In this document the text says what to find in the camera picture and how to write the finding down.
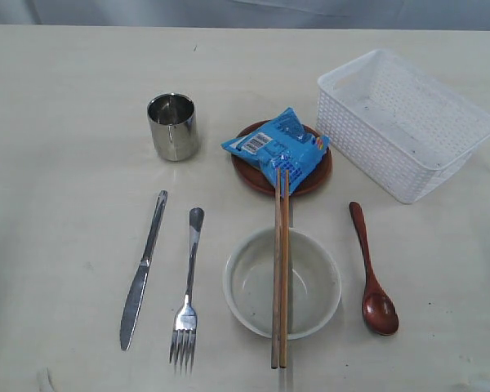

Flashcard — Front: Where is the brown wooden plate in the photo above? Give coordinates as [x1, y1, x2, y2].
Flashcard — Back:
[231, 121, 332, 196]

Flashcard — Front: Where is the blue snack packet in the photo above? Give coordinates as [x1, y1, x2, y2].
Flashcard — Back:
[221, 107, 330, 194]

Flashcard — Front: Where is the stainless steel cup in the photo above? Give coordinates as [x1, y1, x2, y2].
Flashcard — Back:
[147, 93, 199, 162]

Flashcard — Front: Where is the pale green ceramic bowl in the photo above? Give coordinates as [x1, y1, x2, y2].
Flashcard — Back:
[223, 227, 341, 340]

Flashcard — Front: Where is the silver metal utensil handle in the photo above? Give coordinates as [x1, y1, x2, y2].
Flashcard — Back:
[169, 207, 205, 368]

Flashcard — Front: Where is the dark metal knife handle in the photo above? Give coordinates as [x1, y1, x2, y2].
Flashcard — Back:
[119, 190, 168, 351]

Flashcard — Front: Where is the wooden chopstick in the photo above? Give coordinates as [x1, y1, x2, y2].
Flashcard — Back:
[271, 168, 281, 369]
[279, 169, 290, 368]

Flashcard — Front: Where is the brown wooden spoon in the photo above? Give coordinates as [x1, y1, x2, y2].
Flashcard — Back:
[349, 201, 399, 336]

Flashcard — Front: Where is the white perforated plastic basket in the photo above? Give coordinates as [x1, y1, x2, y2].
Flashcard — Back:
[316, 49, 490, 204]

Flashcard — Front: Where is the white backdrop curtain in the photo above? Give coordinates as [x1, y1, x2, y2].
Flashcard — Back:
[0, 0, 490, 31]

